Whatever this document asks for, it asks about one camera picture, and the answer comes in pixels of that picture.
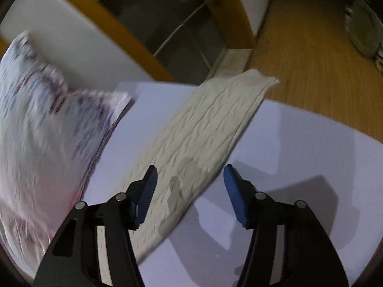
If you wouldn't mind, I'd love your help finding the cream cable-knit sweater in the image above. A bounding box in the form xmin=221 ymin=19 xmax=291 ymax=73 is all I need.
xmin=85 ymin=69 xmax=278 ymax=286

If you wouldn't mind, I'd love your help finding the lavender bed sheet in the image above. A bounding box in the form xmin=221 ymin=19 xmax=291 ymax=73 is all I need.
xmin=85 ymin=82 xmax=382 ymax=286

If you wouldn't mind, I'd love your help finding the pink floral pillow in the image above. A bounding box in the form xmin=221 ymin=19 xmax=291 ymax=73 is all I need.
xmin=1 ymin=33 xmax=131 ymax=280

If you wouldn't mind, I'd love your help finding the wooden framed shelf cabinet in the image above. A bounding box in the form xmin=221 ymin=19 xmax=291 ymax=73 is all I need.
xmin=1 ymin=0 xmax=269 ymax=89

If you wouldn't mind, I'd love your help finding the dark shoe on floor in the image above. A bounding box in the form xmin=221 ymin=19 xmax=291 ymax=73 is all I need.
xmin=345 ymin=0 xmax=382 ymax=74

